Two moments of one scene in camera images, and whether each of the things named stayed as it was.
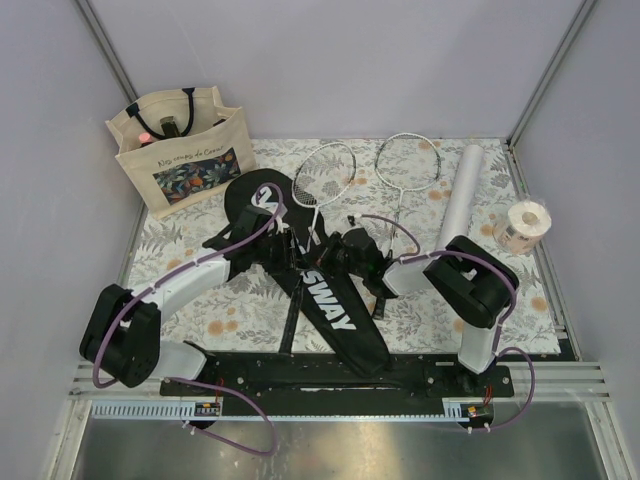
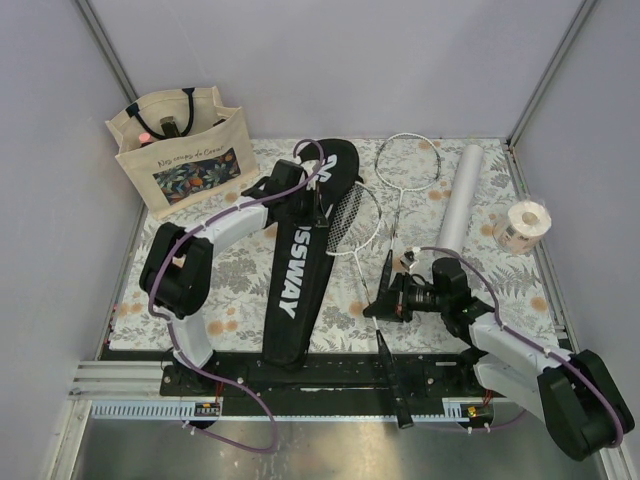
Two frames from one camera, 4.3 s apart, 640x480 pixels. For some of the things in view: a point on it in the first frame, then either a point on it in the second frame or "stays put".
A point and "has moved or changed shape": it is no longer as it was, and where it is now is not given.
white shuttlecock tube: (458, 211) stays put
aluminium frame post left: (107, 51) stays put
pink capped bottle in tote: (145, 138) stays put
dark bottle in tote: (169, 127) stays put
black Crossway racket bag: (293, 233) has moved or changed shape
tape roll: (524, 228) stays put
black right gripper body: (334, 256) -> (415, 297)
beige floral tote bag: (185, 149) stays put
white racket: (407, 162) stays put
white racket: (322, 176) -> (356, 222)
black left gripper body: (277, 251) -> (305, 207)
